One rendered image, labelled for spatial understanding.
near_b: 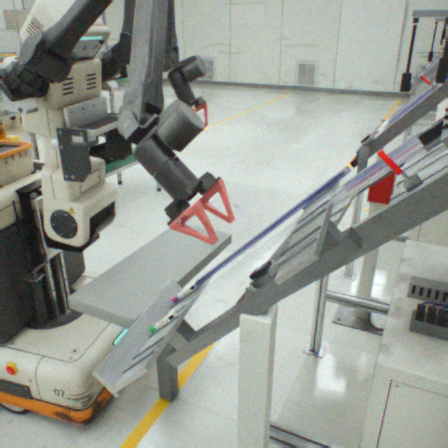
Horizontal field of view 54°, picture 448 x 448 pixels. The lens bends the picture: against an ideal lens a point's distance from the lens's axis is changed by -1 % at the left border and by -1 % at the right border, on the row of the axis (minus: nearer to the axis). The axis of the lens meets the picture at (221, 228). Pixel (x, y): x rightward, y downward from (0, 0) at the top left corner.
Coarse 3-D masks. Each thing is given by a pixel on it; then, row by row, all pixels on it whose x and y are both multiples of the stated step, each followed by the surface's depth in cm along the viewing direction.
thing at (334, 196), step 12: (336, 192) 69; (324, 204) 70; (312, 216) 72; (288, 228) 74; (276, 240) 75; (252, 252) 79; (240, 264) 80; (228, 276) 81; (204, 288) 85; (192, 300) 86; (180, 312) 89
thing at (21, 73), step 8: (16, 64) 110; (0, 72) 111; (8, 72) 110; (16, 72) 110; (24, 72) 109; (32, 72) 111; (0, 80) 109; (8, 80) 111; (16, 80) 110; (24, 80) 111; (32, 80) 111; (40, 80) 116; (0, 88) 110; (8, 88) 110; (16, 88) 112; (24, 88) 112; (32, 88) 113; (8, 96) 110; (16, 96) 111; (24, 96) 114; (32, 96) 117
